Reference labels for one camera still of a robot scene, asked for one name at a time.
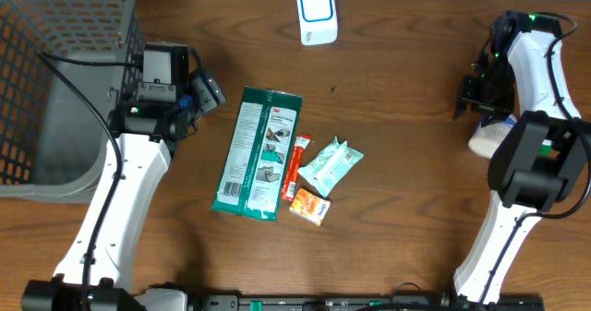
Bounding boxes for white tub with blue label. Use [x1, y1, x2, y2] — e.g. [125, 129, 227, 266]
[468, 114, 517, 159]

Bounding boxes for white green glove package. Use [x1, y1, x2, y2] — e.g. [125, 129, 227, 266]
[211, 87, 303, 221]

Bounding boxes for mint green wipes packet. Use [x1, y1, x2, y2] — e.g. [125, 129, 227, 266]
[297, 137, 364, 197]

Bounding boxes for red snack packet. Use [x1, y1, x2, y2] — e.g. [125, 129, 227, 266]
[281, 134, 311, 201]

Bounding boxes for orange small box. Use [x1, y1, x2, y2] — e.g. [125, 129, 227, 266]
[289, 188, 332, 226]

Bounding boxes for green lid jar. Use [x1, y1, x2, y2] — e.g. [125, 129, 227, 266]
[539, 140, 552, 156]

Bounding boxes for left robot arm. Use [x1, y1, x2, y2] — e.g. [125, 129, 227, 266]
[14, 79, 199, 310]

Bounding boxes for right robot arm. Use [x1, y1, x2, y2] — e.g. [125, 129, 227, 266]
[440, 10, 590, 310]

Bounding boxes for white barcode scanner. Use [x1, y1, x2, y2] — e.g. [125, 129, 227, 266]
[296, 0, 338, 46]

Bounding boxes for grey plastic mesh basket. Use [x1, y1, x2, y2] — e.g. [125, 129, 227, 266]
[1, 0, 145, 200]

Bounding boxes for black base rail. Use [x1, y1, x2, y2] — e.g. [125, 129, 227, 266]
[133, 293, 546, 311]

